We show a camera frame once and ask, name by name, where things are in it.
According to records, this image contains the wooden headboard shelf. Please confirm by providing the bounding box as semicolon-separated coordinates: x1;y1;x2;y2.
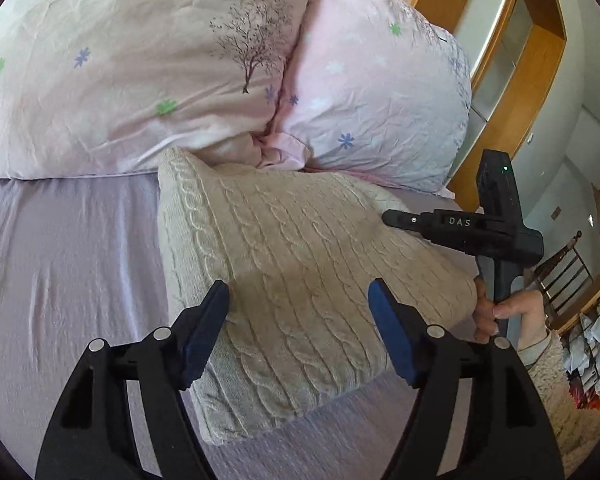
411;0;567;213

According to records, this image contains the person's right forearm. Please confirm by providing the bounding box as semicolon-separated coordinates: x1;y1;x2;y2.
516;329;600;467

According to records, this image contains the lavender bed sheet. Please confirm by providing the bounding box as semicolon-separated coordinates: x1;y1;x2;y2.
0;172;536;480

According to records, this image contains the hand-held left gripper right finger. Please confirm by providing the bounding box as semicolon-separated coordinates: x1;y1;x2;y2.
368;277;566;480

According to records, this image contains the pile of mixed clothes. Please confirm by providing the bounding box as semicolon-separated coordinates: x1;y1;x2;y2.
561;291;600;412

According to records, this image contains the pink flower-print pillow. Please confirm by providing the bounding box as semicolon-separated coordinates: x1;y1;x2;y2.
260;0;474;197

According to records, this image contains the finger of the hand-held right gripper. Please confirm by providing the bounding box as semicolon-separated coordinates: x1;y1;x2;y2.
382;209;435;237

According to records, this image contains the dark wooden chair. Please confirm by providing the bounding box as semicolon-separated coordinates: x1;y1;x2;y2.
534;230;597;319

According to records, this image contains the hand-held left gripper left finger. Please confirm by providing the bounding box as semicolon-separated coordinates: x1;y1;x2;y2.
35;280;231;480

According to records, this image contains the person's right hand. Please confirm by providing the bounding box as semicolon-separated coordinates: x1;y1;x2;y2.
472;275;549;350

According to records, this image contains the pink tree-print pillow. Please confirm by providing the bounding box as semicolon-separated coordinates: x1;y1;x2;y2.
0;0;312;182

